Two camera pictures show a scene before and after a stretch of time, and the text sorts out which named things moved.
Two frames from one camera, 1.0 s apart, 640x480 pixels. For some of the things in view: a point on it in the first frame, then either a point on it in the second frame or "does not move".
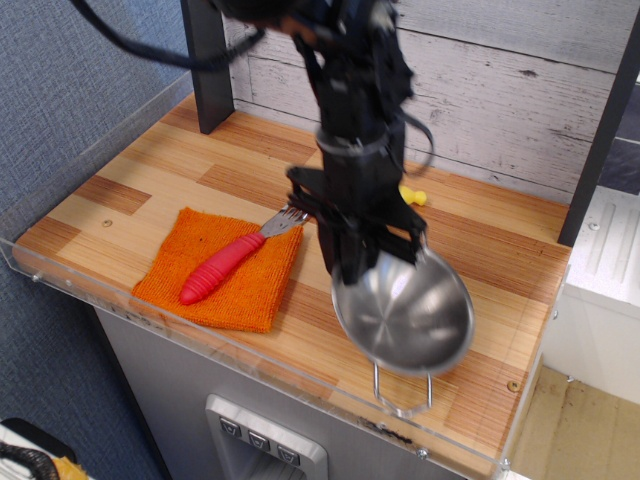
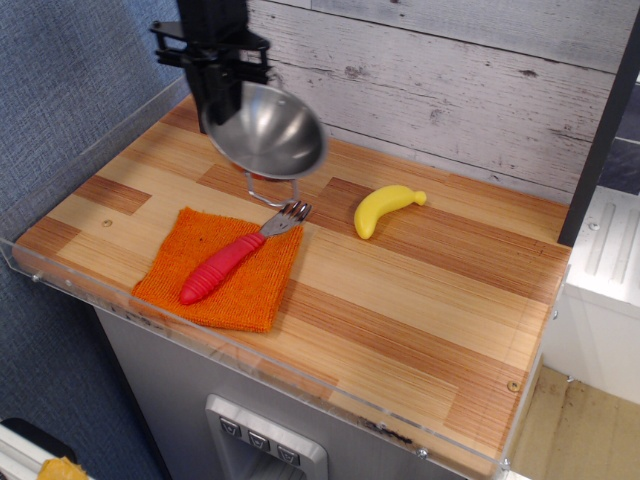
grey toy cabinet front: x=171 y=380 does not move
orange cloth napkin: x=247 y=297 does not move
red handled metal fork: x=286 y=218 does not move
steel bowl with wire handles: x=408 y=321 -> x=282 y=134
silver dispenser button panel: x=252 y=447 does not move
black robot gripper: x=360 y=207 -> x=211 y=42
